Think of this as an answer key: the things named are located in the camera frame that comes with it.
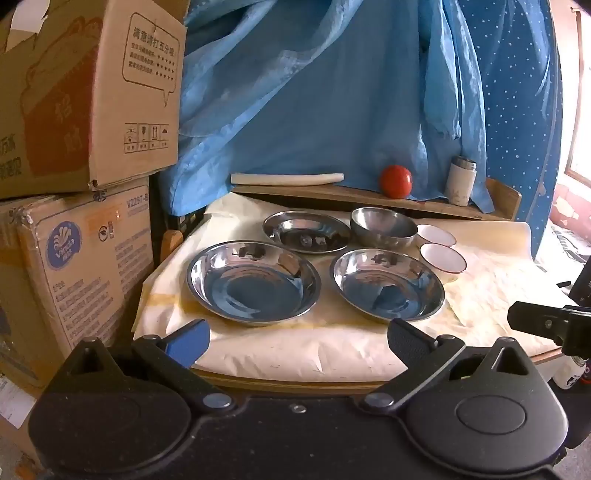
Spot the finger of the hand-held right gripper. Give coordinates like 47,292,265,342
507,301,573,344

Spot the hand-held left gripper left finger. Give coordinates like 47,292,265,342
60,318,236,411

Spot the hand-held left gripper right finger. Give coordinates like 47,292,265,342
360,318,536,411

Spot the large steel plate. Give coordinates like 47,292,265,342
186,240,322,326
329,248,446,323

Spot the small white red-rimmed bowl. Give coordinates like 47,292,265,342
419,243,467,274
416,224,457,248

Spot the steel bowl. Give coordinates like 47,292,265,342
350,207,419,250

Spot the small steel plate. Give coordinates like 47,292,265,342
262,210,354,255

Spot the crumpled bedding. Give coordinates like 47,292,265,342
538,182,591,274

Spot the wooden table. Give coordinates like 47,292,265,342
159,228,563,396

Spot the cardboard box with blue logo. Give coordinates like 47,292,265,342
0,187,155,393

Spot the white thermos bottle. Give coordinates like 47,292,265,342
445,156,478,206

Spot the red tomato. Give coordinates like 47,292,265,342
380,165,413,199

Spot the wooden board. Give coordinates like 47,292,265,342
231,178,522,222

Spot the white stick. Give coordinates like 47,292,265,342
231,172,345,186

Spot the blue white-dotted cloth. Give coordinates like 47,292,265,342
455,0,568,259

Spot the window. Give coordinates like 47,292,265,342
566,9,591,185

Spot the plain blue cloth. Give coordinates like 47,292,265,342
159,0,490,215

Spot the brown printed cardboard box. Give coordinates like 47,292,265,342
0,0,188,200

